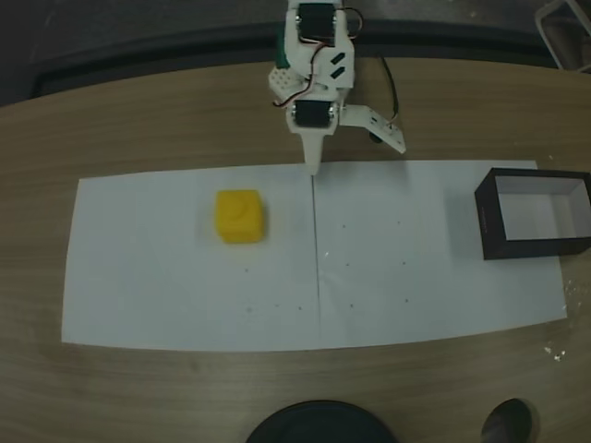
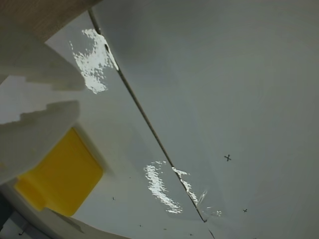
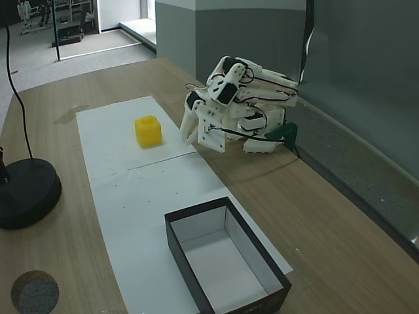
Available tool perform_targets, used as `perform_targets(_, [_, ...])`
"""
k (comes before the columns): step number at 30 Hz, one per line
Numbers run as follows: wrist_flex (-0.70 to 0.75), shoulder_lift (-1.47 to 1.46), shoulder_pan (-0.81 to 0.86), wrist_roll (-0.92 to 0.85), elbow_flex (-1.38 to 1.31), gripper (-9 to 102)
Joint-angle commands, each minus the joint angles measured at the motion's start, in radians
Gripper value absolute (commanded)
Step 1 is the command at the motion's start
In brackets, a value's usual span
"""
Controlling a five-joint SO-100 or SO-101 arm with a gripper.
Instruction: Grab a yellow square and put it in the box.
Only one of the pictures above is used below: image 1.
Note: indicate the white paper sheet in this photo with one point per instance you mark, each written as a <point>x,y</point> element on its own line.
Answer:
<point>415,286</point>
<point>184,277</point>

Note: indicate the green table clamp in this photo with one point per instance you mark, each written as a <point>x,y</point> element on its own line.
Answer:
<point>281,55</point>

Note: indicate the black round object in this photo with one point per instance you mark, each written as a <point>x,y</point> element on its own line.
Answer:
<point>318,424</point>

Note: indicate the yellow cube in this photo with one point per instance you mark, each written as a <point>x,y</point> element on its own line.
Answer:
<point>240,217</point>

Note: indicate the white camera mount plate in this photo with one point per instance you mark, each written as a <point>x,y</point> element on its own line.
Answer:
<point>378,122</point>

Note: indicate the dark brown open box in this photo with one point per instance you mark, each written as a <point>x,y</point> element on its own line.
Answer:
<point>491,226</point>

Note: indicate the dark rounded object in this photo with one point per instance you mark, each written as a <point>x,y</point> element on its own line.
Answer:
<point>510,422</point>

